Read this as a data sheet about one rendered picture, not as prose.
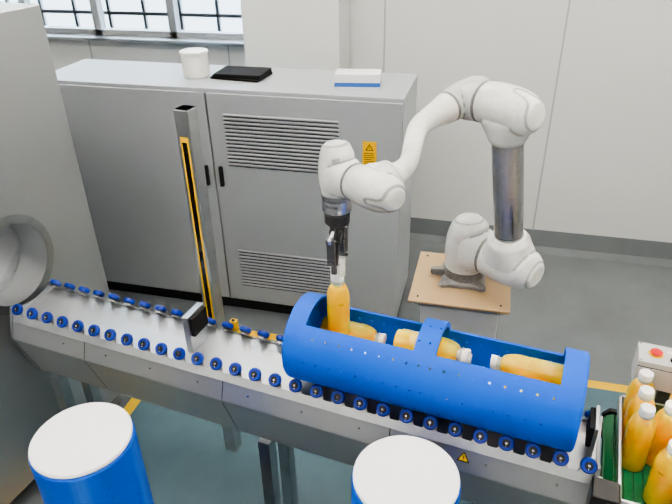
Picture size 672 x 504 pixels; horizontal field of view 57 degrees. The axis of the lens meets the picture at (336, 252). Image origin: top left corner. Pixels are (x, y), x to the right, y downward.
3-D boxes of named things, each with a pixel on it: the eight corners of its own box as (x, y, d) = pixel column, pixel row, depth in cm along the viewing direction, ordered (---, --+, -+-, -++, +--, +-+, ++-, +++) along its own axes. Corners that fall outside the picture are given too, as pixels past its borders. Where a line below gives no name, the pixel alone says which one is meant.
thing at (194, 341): (202, 336, 230) (197, 301, 222) (212, 338, 229) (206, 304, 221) (187, 352, 222) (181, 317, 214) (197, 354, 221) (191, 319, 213)
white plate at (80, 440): (152, 429, 176) (152, 432, 176) (96, 388, 191) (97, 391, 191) (62, 494, 157) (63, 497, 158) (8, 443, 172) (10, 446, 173)
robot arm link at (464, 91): (433, 84, 195) (467, 92, 186) (470, 63, 203) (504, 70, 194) (436, 121, 203) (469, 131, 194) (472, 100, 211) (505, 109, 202)
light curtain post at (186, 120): (231, 440, 307) (182, 104, 222) (241, 443, 305) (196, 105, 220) (225, 449, 302) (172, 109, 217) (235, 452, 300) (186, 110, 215)
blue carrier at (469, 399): (320, 333, 223) (312, 274, 205) (577, 395, 193) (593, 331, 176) (287, 394, 202) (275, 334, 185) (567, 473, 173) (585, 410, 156)
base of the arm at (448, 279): (433, 262, 257) (434, 250, 254) (487, 268, 252) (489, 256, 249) (427, 285, 242) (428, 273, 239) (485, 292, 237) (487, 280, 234)
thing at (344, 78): (337, 82, 338) (337, 68, 334) (381, 82, 335) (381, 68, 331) (334, 88, 328) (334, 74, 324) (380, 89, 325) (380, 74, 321)
